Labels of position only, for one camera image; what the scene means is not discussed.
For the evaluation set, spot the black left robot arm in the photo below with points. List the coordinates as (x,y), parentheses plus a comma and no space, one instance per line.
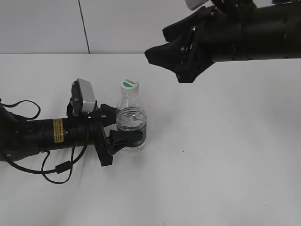
(22,137)

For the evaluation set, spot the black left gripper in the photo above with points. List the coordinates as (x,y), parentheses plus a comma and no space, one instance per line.
(87,129)

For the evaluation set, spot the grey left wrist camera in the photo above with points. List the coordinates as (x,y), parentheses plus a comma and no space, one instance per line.
(82,98)

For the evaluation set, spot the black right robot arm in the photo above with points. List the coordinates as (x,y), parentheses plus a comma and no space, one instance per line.
(271,32)

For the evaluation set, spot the white green bottle cap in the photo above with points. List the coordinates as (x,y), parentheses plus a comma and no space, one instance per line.
(129,87)

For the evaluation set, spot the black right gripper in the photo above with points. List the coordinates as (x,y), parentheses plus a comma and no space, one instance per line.
(209,35)

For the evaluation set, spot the clear Cestbon water bottle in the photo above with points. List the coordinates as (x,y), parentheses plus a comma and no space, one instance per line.
(131,116)

